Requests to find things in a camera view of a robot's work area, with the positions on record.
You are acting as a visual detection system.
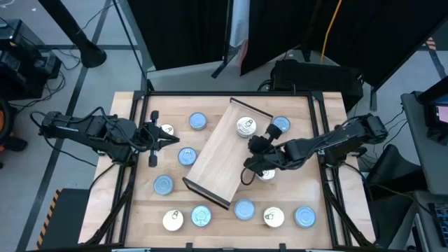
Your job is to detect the black hazard-striped floor plate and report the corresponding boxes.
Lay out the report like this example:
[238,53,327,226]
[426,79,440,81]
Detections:
[34,188,91,251]

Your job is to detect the black keyboard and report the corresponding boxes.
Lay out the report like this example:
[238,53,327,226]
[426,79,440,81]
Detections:
[427,201,448,248]

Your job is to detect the red label white tuna can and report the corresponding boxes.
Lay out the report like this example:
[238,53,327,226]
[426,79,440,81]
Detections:
[190,204,213,228]

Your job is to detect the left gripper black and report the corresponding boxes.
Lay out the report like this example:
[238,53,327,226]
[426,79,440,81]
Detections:
[138,110,181,168]

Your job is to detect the black equipment rack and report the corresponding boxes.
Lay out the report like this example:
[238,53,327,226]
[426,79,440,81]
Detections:
[0,19,63,102]

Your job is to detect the Bumble Bee light tuna can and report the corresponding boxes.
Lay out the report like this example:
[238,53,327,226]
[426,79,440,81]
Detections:
[188,111,208,131]
[153,174,175,196]
[233,198,256,221]
[293,206,317,229]

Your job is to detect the yellow hanging cable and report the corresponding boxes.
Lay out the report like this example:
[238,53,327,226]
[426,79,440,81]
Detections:
[319,0,343,64]

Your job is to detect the white-lid can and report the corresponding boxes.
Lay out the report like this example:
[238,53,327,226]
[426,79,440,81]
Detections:
[162,209,184,232]

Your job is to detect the black curtain panel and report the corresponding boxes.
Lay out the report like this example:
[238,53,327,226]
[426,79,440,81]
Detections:
[239,0,448,89]
[126,0,232,71]

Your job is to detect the black aluminium rig frame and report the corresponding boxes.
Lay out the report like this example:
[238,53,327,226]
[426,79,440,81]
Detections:
[83,90,377,252]

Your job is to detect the black equipment case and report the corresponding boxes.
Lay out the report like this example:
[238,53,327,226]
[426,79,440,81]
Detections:
[269,58,365,113]

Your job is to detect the wooden shelf black metal legs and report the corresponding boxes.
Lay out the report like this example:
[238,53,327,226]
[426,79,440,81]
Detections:
[181,97,274,211]

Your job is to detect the white tarp strip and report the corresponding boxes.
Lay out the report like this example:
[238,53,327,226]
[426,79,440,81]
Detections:
[227,0,251,60]

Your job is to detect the orange black machine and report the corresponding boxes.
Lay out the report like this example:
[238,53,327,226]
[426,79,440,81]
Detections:
[0,97,29,153]

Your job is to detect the black chair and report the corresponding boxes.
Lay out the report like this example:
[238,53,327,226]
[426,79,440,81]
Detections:
[363,143,426,246]

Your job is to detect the grey desk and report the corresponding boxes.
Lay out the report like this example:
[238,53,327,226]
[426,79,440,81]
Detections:
[400,90,448,197]

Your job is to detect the black curtain stand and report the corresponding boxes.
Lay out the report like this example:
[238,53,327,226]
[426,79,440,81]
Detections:
[211,0,234,80]
[302,41,313,63]
[369,85,378,113]

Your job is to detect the teal skipjack tuna can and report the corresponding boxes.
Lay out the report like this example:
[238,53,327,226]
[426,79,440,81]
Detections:
[177,146,198,167]

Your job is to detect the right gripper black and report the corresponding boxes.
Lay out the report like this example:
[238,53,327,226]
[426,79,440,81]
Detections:
[242,122,291,176]

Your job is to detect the black monitor pink screen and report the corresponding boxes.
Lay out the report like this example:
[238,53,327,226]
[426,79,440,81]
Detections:
[416,75,448,146]

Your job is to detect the black pole with round base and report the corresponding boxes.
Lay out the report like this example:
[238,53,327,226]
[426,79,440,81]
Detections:
[36,0,108,69]

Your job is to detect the red-sided silver-lid tuna can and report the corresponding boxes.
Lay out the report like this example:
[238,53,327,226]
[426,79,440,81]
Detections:
[272,115,291,134]

